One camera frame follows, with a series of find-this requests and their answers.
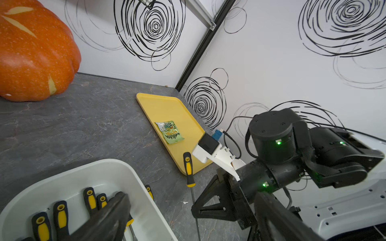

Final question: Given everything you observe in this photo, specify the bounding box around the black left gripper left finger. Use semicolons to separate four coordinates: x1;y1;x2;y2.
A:
65;192;131;241

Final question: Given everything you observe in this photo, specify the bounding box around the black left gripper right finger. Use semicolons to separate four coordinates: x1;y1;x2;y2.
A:
254;192;323;241

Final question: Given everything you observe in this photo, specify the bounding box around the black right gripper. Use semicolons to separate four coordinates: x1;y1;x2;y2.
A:
191;159;305;230

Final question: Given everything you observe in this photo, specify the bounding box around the file tool top black-yellow handle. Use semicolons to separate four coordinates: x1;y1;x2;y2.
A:
183;152;202;241

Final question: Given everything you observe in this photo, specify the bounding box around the file tool black-yellow handle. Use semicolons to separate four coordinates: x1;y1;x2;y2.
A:
53;200;69;241
31;212;52;241
183;152;202;241
82;187;98;216
145;185;154;200

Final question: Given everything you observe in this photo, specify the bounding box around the white plastic storage box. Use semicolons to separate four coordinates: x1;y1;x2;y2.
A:
1;159;177;241

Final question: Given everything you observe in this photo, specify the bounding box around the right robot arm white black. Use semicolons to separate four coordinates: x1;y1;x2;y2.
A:
184;108;386;241

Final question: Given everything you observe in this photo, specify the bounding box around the green snack packet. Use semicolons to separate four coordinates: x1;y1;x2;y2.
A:
156;120;184;145

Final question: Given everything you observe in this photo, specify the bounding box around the yellow tray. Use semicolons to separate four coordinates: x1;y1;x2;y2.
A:
136;93;205;174

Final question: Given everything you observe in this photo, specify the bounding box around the orange pumpkin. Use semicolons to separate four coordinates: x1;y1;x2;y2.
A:
1;1;81;102

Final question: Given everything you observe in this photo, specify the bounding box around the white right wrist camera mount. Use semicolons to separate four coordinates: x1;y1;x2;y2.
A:
192;133;246;181

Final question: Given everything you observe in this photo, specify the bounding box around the aluminium wall rail back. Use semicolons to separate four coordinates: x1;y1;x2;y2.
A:
185;0;216;31

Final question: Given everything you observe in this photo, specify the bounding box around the black corner frame post right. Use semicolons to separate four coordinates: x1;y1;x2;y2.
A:
176;1;236;91

